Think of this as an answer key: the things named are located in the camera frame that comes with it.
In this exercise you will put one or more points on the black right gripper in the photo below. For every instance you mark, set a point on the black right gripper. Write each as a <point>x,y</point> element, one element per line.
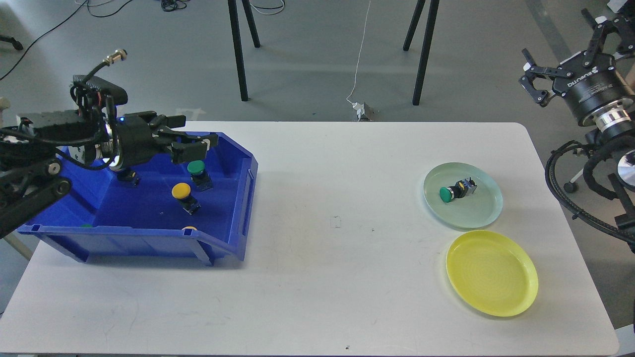
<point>593,89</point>

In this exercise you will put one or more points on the yellow push button bin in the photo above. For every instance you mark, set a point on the yellow push button bin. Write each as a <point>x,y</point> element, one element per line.
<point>182,192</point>
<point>128,177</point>

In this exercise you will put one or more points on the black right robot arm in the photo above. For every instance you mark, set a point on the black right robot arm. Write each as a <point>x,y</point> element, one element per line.
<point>609,169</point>

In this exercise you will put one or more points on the light green plate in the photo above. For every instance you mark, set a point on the light green plate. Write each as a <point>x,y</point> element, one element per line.
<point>471,212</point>

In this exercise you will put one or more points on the yellow plate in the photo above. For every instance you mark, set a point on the yellow plate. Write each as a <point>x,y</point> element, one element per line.
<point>492,273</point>

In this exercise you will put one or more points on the green push button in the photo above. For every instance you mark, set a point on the green push button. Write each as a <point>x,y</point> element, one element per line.
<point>199,175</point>
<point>460,189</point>

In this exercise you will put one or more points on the green push button in bin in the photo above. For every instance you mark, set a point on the green push button in bin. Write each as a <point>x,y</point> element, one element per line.
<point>199,175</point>

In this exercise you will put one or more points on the black tripod left legs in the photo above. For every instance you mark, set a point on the black tripod left legs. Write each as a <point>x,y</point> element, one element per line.
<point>236,41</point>

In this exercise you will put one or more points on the blue plastic bin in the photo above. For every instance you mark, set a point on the blue plastic bin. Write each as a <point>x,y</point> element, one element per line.
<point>146,220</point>

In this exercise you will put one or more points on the black tripod legs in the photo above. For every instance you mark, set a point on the black tripod legs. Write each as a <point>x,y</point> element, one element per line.
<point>426,45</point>
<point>236,41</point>

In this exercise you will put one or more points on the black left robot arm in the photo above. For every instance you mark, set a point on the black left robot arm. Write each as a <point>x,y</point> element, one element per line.
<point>94,137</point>

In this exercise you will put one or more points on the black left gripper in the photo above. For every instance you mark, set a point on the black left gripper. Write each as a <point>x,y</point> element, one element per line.
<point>143,135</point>

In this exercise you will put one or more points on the black tripod right legs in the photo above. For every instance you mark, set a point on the black tripod right legs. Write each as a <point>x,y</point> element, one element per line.
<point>426,45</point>

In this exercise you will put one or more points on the white power plug adapter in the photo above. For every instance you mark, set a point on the white power plug adapter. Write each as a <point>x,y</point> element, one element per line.
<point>364,113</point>

